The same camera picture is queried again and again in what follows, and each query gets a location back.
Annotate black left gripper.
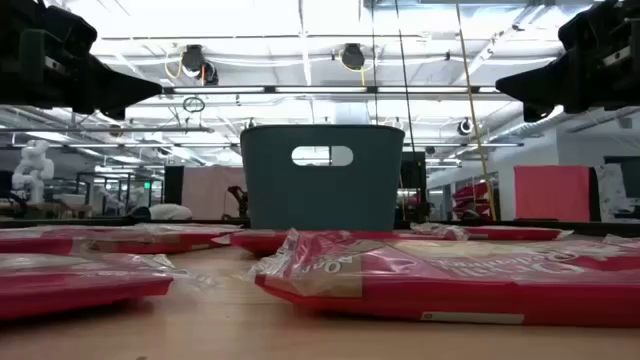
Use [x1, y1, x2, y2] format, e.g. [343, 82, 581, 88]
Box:
[0, 0, 164, 120]

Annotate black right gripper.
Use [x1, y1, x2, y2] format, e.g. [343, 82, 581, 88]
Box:
[494, 0, 640, 123]

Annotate black ceiling spotlight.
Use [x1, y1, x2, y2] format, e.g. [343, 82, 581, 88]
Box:
[179, 43, 207, 76]
[201, 60, 220, 87]
[340, 42, 367, 72]

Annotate red fabric partition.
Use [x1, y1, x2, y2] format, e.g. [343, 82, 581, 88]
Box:
[513, 164, 592, 223]

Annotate white patterned panel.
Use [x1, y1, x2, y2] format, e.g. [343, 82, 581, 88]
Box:
[593, 162, 640, 222]

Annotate black partition panel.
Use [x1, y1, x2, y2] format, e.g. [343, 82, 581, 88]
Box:
[163, 164, 186, 206]

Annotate overhead light bar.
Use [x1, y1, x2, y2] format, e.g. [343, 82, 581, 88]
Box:
[160, 84, 502, 97]

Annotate red storage rack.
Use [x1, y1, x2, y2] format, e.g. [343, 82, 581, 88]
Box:
[451, 180, 496, 222]

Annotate person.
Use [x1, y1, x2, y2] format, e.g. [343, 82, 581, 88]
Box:
[127, 202, 195, 222]

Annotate pink fabric partition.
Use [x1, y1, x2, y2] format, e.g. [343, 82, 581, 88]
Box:
[180, 164, 250, 221]

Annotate teal plastic basket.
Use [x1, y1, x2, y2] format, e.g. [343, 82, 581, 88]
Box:
[239, 124, 406, 232]

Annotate yellow hanging cable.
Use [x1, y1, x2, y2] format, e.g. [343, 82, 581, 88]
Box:
[453, 0, 497, 222]

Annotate black cable coil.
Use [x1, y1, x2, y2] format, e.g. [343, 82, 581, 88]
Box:
[181, 95, 207, 114]

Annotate black metal table frame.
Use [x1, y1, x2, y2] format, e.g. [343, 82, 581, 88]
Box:
[0, 215, 640, 237]

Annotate black hanging cable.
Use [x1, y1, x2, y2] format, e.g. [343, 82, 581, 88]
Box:
[393, 0, 420, 221]

